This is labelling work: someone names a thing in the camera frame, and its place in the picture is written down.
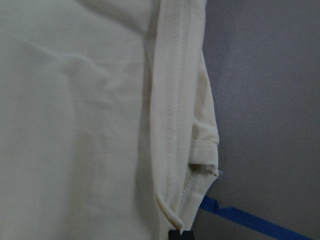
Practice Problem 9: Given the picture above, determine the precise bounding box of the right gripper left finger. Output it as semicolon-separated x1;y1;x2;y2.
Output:
168;229;182;240

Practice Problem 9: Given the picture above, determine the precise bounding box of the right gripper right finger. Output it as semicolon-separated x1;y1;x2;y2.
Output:
182;230;194;240

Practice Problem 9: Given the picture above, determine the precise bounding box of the cream long-sleeve printed shirt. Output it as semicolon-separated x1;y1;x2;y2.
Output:
0;0;219;240

